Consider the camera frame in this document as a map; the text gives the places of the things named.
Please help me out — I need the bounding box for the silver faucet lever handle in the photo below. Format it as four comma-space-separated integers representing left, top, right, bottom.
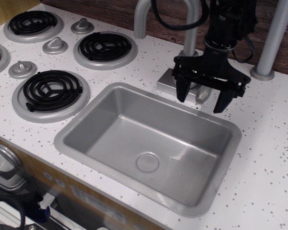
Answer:
195, 85, 212, 104

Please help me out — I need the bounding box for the silver stove knob lower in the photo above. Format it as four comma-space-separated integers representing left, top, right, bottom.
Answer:
8, 61, 37, 79

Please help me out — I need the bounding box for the silver toy faucet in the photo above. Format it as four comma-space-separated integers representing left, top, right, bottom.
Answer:
133, 0, 214, 106

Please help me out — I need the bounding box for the silver stove knob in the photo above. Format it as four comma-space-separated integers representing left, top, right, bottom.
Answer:
8, 61, 37, 79
71, 18, 94, 35
42, 37, 68, 55

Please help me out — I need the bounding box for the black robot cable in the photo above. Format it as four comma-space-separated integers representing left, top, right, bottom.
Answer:
150, 0, 211, 31

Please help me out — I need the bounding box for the front right black burner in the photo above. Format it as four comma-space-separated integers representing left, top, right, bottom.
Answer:
12, 70, 90, 124

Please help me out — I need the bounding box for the silver stove knob top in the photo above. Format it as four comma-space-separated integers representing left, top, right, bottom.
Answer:
71, 18, 94, 35

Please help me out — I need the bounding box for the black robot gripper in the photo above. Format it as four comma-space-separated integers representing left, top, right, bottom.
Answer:
172, 44, 251, 114

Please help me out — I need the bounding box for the blue black clamp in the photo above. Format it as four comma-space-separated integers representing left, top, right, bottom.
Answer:
25, 192, 50, 223

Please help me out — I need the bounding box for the silver oven dial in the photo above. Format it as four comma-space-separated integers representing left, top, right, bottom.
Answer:
0, 144, 22, 179

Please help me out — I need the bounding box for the silver stove knob middle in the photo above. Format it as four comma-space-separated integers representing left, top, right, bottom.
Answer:
42, 37, 68, 55

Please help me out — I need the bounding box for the grey toy sink basin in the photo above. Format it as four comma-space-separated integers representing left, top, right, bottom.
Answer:
54, 83, 242, 218

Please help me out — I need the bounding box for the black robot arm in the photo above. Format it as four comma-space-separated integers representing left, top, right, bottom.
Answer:
172, 0, 258, 113

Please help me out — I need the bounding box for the black braided cable lower left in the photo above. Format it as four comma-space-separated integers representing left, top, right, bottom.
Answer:
0, 194, 24, 227

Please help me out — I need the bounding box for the back right black burner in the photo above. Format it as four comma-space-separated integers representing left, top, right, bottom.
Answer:
73, 32, 138, 70

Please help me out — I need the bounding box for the back left black burner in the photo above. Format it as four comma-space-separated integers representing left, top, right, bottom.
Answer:
3, 11, 64, 44

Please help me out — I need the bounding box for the grey vertical support pole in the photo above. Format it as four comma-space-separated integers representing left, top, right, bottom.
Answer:
250, 0, 288, 81

